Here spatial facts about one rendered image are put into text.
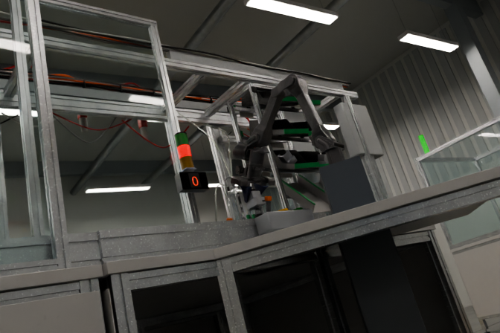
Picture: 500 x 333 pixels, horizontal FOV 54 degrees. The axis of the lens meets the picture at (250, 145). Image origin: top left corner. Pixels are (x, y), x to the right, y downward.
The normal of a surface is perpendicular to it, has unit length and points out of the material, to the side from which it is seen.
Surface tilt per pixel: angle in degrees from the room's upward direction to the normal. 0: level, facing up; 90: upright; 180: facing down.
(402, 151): 90
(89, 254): 90
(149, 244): 90
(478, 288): 90
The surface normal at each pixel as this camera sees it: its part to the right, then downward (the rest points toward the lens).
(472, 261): -0.80, -0.01
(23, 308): 0.60, -0.43
